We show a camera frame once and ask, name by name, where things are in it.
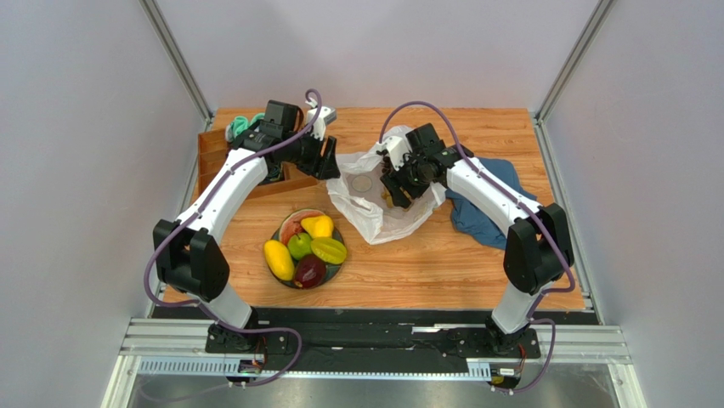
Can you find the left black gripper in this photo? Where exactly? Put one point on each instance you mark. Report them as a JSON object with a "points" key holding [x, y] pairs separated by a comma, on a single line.
{"points": [[325, 167]]}

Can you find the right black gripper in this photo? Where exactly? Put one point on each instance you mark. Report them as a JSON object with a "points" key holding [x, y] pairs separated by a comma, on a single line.
{"points": [[395, 182]]}

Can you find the white plastic bag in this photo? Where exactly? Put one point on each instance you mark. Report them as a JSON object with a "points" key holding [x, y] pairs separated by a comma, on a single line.
{"points": [[356, 195]]}

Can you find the fake yellow pear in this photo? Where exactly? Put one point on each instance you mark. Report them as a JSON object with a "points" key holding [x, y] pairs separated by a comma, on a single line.
{"points": [[321, 226]]}

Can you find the fake watermelon slice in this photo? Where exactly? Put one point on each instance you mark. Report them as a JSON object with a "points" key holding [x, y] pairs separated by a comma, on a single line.
{"points": [[292, 224]]}

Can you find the fake green starfruit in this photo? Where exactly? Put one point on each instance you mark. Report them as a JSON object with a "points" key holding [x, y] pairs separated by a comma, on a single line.
{"points": [[329, 250]]}

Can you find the fake green apple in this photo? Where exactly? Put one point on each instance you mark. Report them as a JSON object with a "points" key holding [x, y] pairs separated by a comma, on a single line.
{"points": [[299, 246]]}

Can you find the fake yellow mango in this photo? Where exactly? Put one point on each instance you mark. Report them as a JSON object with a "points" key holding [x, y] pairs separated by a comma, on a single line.
{"points": [[279, 260]]}

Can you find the fake dark red plum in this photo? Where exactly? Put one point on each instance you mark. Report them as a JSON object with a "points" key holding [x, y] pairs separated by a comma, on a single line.
{"points": [[310, 272]]}

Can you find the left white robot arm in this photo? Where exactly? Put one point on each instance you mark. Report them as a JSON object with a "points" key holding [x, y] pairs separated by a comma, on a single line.
{"points": [[187, 254]]}

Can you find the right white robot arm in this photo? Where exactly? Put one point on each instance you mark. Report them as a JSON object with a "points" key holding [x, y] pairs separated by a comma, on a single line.
{"points": [[537, 248]]}

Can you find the blue cloth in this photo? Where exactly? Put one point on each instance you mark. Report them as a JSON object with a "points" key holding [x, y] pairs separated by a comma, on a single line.
{"points": [[469, 220]]}

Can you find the dark blue ceramic plate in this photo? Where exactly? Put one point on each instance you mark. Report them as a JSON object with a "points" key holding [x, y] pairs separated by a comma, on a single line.
{"points": [[332, 269]]}

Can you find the green white rolled socks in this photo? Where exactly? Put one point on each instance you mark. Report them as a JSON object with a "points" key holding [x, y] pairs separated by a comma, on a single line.
{"points": [[240, 125]]}

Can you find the wooden compartment tray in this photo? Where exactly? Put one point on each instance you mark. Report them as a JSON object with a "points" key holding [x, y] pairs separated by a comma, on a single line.
{"points": [[212, 154]]}

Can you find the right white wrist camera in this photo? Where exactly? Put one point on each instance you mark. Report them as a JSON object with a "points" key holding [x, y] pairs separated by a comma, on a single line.
{"points": [[396, 148]]}

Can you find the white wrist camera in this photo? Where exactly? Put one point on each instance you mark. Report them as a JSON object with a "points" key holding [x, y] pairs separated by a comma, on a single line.
{"points": [[319, 117], [396, 148]]}

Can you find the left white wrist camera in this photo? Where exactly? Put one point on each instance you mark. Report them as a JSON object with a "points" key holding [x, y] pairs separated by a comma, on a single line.
{"points": [[319, 117]]}

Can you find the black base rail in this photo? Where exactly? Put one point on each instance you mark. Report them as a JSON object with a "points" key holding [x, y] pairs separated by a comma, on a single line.
{"points": [[386, 340]]}

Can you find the left aluminium frame post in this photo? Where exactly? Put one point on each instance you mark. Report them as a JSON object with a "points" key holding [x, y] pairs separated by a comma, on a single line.
{"points": [[164, 32]]}

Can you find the aluminium frame post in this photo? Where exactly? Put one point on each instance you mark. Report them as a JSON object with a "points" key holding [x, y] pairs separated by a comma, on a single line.
{"points": [[594, 24], [164, 32]]}

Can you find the right aluminium frame post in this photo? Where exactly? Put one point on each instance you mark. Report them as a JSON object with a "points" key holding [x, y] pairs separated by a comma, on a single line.
{"points": [[594, 24]]}

